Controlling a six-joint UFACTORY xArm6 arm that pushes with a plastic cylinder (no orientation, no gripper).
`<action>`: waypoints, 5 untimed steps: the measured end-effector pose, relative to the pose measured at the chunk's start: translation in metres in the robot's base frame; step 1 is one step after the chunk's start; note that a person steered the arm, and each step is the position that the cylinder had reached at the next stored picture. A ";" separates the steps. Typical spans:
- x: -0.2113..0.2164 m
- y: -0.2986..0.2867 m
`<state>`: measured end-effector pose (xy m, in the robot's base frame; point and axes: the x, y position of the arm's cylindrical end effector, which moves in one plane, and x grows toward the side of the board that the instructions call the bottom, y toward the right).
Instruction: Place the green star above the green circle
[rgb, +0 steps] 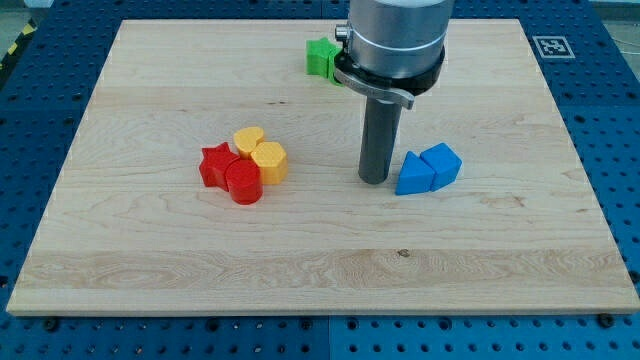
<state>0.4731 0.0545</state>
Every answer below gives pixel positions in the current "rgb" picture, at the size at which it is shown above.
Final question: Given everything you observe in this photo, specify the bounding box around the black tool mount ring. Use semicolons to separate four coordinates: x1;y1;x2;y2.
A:
335;47;445;110

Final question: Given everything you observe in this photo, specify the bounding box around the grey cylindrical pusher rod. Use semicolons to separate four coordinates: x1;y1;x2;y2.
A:
358;97;402;184

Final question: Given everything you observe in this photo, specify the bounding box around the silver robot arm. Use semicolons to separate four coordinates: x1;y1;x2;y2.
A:
334;0;454;184

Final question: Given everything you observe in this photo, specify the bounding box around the green star block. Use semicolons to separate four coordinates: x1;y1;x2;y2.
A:
306;37;340;79

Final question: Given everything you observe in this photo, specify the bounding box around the red star block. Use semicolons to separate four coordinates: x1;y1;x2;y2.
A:
199;142;240;191

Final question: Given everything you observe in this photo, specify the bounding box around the blue triangle block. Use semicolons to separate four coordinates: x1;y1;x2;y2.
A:
395;151;435;195

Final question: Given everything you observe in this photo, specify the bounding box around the blue cube block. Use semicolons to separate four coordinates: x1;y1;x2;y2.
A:
420;143;462;191

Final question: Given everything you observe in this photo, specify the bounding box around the yellow hexagon block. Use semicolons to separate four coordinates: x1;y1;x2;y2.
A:
250;141;288;185

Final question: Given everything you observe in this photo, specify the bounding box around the yellow heart block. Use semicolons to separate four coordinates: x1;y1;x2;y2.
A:
233;126;265;159

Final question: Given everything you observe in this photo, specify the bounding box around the white fiducial marker tag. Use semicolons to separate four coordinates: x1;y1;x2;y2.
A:
533;35;575;59

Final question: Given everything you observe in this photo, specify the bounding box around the red cylinder block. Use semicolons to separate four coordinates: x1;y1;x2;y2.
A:
225;160;263;205

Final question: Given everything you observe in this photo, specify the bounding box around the wooden board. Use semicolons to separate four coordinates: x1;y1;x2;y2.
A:
7;19;639;316

